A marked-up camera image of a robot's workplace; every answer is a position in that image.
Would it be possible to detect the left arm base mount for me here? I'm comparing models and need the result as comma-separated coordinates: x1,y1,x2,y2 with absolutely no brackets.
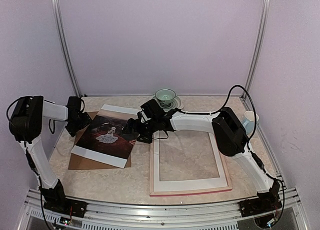
44,196,88,218

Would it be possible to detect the striped ceramic plate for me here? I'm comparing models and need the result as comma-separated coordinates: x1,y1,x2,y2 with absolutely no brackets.
152,96,184,112

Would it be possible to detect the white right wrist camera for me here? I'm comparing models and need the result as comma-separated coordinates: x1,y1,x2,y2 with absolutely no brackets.
137,111,147,123

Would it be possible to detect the left aluminium corner post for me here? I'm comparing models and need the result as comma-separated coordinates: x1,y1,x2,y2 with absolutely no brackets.
51,0,82,97

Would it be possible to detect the aluminium front rail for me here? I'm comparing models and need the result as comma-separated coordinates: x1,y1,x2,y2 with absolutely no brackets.
17,192,307,230

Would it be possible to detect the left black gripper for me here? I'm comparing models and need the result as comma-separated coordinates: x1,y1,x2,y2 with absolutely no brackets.
66,112,93,137

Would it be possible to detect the light blue mug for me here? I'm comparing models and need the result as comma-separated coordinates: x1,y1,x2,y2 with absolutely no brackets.
241,111,259,135

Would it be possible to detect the pink wooden picture frame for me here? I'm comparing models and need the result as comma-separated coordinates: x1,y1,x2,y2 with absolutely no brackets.
149,130,234,197

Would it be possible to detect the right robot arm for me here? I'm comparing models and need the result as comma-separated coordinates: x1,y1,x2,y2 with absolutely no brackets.
123,99,284,212

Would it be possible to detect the right aluminium corner post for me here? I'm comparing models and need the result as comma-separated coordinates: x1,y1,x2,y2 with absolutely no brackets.
245,0,271,92

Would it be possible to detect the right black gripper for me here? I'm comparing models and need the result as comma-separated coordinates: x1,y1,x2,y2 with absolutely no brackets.
121,118,158,143

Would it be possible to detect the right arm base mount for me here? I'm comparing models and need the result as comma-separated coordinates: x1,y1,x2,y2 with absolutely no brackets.
239,193,283,218

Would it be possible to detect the brown backing board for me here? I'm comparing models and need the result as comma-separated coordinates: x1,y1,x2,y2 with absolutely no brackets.
68,111,132,170

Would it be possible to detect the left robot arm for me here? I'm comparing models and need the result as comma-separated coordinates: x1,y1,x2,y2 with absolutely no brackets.
6,96,92,213

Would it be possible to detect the white photo mat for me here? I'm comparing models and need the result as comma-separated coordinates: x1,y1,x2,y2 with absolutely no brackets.
152,131,229,192

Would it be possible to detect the green ceramic bowl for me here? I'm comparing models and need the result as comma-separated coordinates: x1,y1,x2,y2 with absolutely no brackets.
155,89,176,107

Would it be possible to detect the aluminium corner post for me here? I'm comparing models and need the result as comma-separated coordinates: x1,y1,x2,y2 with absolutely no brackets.
51,0,82,97
245,0,271,92

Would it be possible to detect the canyon photo print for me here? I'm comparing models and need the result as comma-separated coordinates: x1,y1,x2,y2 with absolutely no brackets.
71,104,138,169

